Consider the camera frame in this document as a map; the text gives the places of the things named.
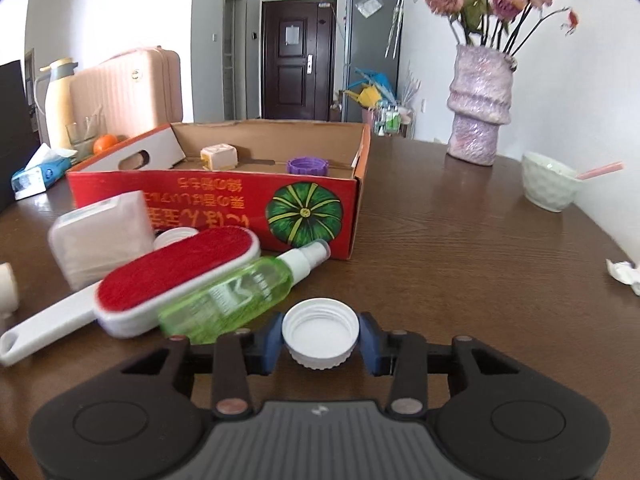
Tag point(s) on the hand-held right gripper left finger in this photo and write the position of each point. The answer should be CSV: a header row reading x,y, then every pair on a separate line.
x,y
270,347

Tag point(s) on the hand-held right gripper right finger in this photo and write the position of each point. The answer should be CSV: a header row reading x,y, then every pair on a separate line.
x,y
368,345

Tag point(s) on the white ribbed bottle cap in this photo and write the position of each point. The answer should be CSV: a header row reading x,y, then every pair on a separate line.
x,y
320,340

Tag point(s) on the white round puck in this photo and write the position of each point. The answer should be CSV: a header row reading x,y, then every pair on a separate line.
x,y
172,236

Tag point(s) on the red cardboard box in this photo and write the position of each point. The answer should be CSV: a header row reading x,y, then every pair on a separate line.
x,y
210,205

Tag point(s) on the white bottle with label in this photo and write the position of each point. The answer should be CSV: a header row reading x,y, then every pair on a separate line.
x,y
100,240

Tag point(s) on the small white cylinder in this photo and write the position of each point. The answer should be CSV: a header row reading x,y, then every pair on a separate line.
x,y
7,290

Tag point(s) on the purple ribbed cap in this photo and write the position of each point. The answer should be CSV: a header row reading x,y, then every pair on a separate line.
x,y
307,166

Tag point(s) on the pale cube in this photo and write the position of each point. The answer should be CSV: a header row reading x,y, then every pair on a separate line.
x,y
218,157

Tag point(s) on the pink pot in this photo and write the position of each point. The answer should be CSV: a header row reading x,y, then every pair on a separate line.
x,y
368,116

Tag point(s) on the pale green bowl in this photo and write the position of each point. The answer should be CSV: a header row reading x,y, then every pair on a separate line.
x,y
550,185

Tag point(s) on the colourful plastic hanger bundle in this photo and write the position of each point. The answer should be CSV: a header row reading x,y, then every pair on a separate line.
x,y
372,92

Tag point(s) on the orange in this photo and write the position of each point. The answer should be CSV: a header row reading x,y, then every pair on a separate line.
x,y
105,144

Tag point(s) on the pink glitter vase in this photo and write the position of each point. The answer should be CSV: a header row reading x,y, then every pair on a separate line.
x,y
480,105

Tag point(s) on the crumpled white tissue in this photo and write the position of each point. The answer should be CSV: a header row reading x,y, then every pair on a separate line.
x,y
625,272

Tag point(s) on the dark brown door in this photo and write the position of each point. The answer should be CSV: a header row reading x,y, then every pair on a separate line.
x,y
295,80

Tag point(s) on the clear glass cup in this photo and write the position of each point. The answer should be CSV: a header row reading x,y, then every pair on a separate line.
x,y
82,135

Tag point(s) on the pink spoon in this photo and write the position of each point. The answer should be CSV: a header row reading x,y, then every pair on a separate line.
x,y
600,171

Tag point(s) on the blue tissue packet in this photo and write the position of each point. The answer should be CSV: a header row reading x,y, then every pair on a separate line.
x,y
37,175

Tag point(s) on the pink suitcase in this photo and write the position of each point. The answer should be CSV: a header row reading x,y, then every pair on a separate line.
x,y
130,90

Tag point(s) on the grey refrigerator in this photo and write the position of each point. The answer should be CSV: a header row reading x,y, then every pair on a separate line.
x,y
367,45

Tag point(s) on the paper sheet on door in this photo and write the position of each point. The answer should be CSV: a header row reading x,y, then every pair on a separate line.
x,y
295,33

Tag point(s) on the yellow thermos jug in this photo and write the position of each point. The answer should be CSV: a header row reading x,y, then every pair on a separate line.
x,y
60,105

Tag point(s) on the dark flat panel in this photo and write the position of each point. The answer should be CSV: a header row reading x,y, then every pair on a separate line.
x,y
15,135

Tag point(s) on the clear plastic bag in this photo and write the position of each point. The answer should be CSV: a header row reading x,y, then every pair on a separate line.
x,y
369,6

